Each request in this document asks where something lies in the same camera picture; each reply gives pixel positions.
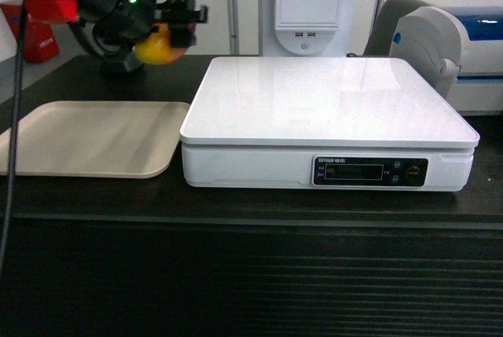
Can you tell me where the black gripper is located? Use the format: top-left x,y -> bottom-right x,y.
77,0 -> 208,47

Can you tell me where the dark red yellow mango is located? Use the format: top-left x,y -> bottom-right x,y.
134,23 -> 190,65

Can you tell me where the white checkout scale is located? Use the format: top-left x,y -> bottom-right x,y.
180,57 -> 479,192

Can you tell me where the black barcode scanner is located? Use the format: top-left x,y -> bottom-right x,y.
92,25 -> 143,76

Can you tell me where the white metal pole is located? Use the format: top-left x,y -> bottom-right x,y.
227,0 -> 240,56

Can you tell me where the white receipt printer kiosk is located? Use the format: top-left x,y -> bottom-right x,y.
258,0 -> 355,57

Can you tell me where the red fire extinguisher box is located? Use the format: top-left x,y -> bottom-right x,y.
1,0 -> 60,64

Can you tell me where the beige plastic tray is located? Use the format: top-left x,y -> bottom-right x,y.
16,101 -> 189,179

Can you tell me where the grey blue label printer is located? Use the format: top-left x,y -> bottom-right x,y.
390,6 -> 502,115

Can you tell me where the red camera mount block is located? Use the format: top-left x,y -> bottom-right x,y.
24,0 -> 79,24

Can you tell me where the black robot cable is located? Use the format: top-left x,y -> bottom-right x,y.
0,0 -> 31,267

